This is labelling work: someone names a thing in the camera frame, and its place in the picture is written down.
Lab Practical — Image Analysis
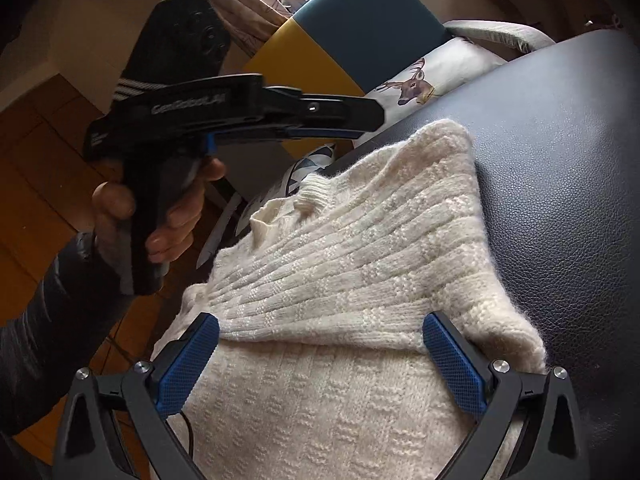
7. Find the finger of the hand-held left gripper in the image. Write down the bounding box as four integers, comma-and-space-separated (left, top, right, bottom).
261, 86, 386, 141

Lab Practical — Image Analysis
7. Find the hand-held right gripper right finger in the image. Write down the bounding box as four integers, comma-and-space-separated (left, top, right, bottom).
422, 310, 586, 480

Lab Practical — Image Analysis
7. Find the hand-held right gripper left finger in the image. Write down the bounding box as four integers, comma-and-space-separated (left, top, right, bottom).
52, 312, 221, 480

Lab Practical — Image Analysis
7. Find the white knit sweater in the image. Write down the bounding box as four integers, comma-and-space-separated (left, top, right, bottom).
150, 119, 548, 480

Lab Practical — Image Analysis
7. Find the person's left forearm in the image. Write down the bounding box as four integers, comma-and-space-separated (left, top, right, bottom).
0, 230, 137, 443

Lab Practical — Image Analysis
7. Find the person's left hand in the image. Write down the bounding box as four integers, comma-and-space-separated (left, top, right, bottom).
92, 157, 227, 267

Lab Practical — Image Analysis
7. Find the blue yellow grey sofa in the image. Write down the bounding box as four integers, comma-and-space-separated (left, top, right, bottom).
245, 0, 556, 206

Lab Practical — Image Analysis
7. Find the deer print pillow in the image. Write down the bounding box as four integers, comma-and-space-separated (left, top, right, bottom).
362, 35, 507, 111

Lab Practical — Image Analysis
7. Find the beige patterned curtain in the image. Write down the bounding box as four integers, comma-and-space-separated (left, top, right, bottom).
182, 0, 301, 53

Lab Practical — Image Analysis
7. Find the white slanted bar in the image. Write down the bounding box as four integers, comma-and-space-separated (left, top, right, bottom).
196, 191, 246, 269

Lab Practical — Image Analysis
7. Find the black leather sofa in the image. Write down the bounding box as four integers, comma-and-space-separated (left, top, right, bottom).
320, 30, 640, 480

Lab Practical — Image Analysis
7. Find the black cable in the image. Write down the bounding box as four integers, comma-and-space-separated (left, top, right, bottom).
102, 332, 197, 463

